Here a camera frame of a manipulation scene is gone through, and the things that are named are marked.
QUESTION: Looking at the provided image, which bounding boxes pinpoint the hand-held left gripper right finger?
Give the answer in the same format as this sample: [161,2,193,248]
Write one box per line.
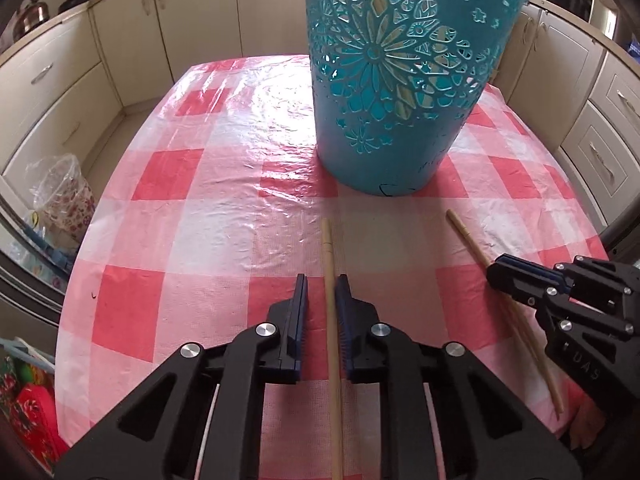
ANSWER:
[336,273,583,480]

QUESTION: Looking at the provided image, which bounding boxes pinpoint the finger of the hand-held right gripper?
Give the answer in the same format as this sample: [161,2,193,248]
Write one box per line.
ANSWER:
[495,254,640,321]
[486,262,640,336]

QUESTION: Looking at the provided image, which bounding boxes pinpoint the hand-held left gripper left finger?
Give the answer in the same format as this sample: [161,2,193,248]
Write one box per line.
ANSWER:
[55,273,308,480]

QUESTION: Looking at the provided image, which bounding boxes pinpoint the teal perforated plastic basket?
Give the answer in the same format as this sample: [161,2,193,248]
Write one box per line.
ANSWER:
[301,0,529,197]

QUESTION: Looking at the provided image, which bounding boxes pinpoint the person's right hand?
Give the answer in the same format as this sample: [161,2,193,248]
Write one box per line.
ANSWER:
[570,390,608,453]

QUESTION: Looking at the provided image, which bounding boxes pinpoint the red checkered tablecloth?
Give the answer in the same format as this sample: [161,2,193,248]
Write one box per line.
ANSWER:
[55,55,613,480]

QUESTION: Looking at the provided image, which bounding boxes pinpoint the floral trash bin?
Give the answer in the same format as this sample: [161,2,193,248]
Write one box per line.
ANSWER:
[27,154,97,246]

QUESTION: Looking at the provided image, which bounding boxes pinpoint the red floral bag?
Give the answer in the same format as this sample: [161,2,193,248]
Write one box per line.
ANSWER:
[0,355,68,476]

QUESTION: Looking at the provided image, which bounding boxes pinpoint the cream kitchen cabinets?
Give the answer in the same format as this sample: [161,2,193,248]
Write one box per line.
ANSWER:
[0,0,640,226]

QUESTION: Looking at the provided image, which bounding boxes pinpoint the steel kettle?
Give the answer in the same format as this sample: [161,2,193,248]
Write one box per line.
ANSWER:
[12,0,51,41]

